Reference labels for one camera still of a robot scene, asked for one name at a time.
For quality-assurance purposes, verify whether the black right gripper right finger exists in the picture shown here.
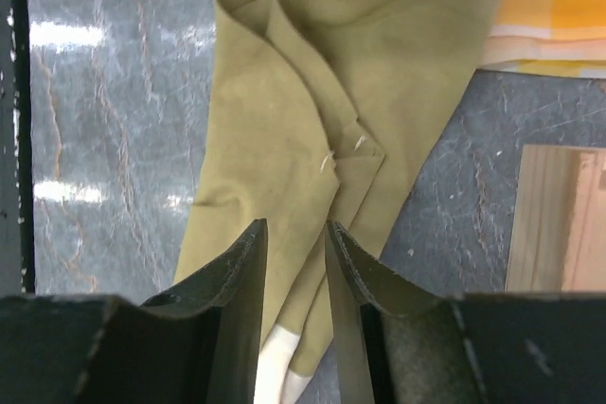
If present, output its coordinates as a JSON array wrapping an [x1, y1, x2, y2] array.
[[326, 222, 605, 403]]

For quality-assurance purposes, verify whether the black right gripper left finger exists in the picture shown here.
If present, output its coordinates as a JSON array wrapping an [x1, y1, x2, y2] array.
[[1, 220, 267, 403]]

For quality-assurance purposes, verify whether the olive green white-band underwear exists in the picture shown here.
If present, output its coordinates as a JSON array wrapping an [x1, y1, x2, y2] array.
[[175, 0, 501, 403]]

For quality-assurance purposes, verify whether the wooden compartment organizer box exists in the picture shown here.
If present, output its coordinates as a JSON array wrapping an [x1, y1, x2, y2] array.
[[506, 145, 605, 292]]

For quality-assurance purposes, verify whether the orange white checkered tablecloth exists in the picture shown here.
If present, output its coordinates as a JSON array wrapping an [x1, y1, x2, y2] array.
[[481, 0, 605, 79]]

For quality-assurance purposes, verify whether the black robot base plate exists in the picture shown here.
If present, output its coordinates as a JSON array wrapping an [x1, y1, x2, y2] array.
[[1, 0, 35, 297]]

